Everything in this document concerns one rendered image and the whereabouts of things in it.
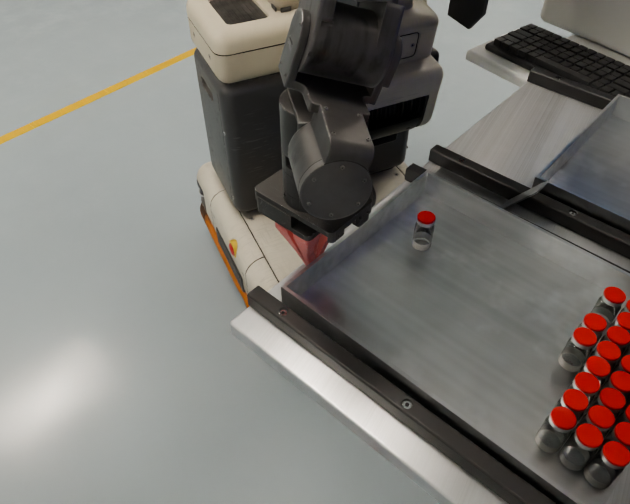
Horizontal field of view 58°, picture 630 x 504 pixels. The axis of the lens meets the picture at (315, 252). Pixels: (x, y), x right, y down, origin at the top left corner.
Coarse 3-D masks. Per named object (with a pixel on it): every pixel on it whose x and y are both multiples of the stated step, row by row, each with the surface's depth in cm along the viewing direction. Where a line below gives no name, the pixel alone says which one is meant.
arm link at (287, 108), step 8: (288, 88) 49; (280, 96) 49; (288, 96) 49; (296, 96) 48; (280, 104) 48; (288, 104) 48; (296, 104) 47; (304, 104) 47; (280, 112) 48; (288, 112) 47; (296, 112) 46; (304, 112) 46; (312, 112) 46; (280, 120) 49; (288, 120) 48; (296, 120) 46; (304, 120) 45; (280, 128) 50; (288, 128) 48; (296, 128) 47; (288, 136) 49; (288, 144) 49
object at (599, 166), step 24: (624, 96) 84; (600, 120) 82; (624, 120) 85; (576, 144) 78; (600, 144) 81; (624, 144) 81; (552, 168) 74; (576, 168) 77; (600, 168) 77; (624, 168) 77; (552, 192) 70; (576, 192) 74; (600, 192) 74; (624, 192) 74; (600, 216) 68; (624, 216) 66
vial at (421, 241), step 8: (416, 224) 65; (424, 224) 63; (432, 224) 64; (416, 232) 65; (424, 232) 64; (432, 232) 65; (416, 240) 66; (424, 240) 65; (416, 248) 66; (424, 248) 66
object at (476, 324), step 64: (448, 192) 71; (320, 256) 61; (384, 256) 66; (448, 256) 66; (512, 256) 66; (576, 256) 63; (320, 320) 57; (384, 320) 60; (448, 320) 60; (512, 320) 60; (576, 320) 60; (448, 384) 54; (512, 384) 54; (512, 448) 50
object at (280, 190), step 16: (288, 160) 51; (272, 176) 58; (288, 176) 52; (256, 192) 56; (272, 192) 56; (288, 192) 53; (288, 208) 54; (368, 208) 55; (320, 224) 53; (336, 224) 53; (336, 240) 53
